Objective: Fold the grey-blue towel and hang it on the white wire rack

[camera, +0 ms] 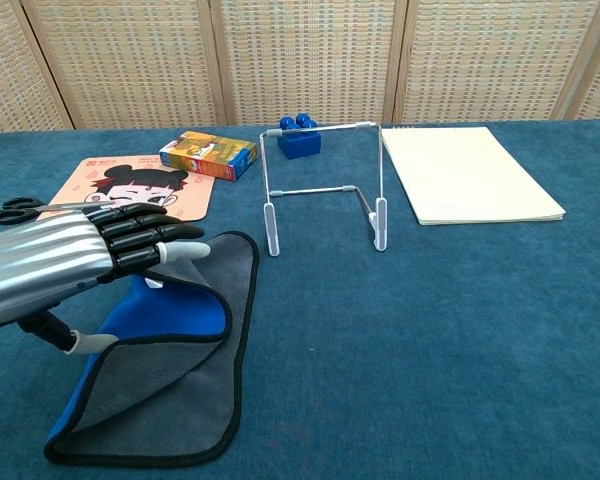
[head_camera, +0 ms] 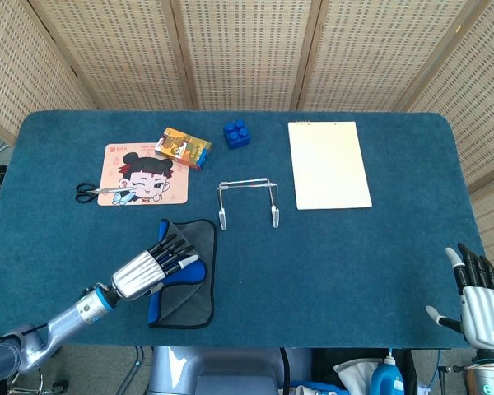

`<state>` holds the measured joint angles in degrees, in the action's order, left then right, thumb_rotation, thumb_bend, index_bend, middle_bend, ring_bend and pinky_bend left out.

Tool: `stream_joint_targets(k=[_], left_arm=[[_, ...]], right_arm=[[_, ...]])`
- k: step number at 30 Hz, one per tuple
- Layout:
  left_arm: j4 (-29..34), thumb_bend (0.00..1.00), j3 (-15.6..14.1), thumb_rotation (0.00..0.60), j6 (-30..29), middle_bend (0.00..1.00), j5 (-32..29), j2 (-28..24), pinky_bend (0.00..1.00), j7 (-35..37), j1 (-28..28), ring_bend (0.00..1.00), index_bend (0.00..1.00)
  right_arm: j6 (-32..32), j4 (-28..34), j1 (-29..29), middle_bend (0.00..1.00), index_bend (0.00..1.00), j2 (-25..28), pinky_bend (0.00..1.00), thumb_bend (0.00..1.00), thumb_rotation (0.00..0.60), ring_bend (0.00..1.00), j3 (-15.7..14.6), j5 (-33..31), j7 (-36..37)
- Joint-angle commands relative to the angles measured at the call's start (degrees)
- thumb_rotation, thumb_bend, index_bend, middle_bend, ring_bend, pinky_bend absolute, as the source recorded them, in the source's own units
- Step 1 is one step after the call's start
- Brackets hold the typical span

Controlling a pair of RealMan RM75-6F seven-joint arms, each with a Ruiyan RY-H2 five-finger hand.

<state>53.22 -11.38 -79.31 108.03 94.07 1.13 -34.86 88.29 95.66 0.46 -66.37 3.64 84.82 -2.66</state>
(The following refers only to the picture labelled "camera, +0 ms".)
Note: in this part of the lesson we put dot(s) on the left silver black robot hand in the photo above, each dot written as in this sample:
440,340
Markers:
40,260

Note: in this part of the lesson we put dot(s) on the grey blue microfiber cloth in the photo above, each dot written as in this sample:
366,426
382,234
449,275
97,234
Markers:
170,390

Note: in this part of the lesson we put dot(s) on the cartoon girl mouse pad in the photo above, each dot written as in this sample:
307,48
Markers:
190,195

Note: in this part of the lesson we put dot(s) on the colourful cardboard box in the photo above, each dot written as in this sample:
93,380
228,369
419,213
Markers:
210,155

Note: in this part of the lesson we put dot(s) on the blue building block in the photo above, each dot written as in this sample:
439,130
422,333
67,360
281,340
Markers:
300,146

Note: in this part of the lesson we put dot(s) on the teal table cover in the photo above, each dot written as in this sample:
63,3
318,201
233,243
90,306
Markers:
430,350

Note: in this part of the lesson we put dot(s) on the cream paper notepad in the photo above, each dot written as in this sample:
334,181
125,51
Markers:
470,175

